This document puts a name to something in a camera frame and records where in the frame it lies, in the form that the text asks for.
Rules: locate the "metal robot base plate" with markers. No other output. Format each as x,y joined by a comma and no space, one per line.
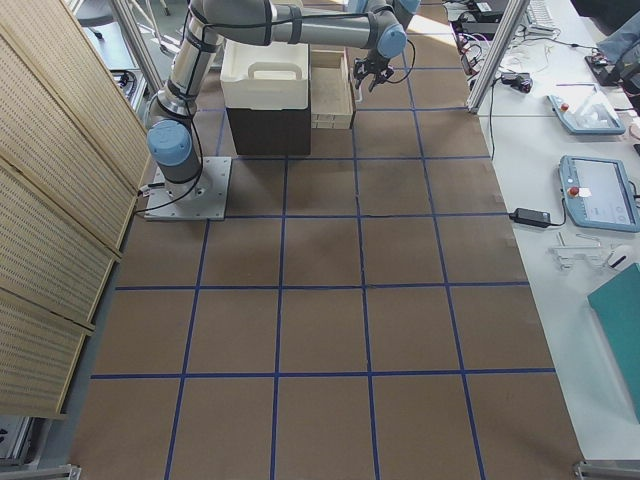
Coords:
206,201

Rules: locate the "white storage bin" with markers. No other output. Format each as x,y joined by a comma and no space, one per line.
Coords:
273,77

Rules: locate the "blue teach pendant far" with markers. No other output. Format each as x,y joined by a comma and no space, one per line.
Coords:
591,115

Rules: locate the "clear acrylic stand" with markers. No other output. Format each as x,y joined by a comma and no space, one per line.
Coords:
589,250

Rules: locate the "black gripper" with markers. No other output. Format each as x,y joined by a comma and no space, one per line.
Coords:
370,68

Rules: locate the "blue teach pendant near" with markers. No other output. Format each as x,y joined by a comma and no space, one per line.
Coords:
598,193

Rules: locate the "black power adapter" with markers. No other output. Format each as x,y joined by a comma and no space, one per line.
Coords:
535,218

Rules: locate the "blue teach pendant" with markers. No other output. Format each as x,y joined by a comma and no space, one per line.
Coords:
598,193
591,115

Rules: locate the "aluminium frame post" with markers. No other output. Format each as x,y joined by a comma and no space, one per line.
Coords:
515,10

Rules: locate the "perforated wooden partition panel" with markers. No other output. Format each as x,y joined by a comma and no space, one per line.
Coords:
73,154

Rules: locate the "dark wooden cabinet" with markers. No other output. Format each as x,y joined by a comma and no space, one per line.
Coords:
271,132

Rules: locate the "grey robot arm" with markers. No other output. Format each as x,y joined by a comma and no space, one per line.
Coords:
376,26
404,10

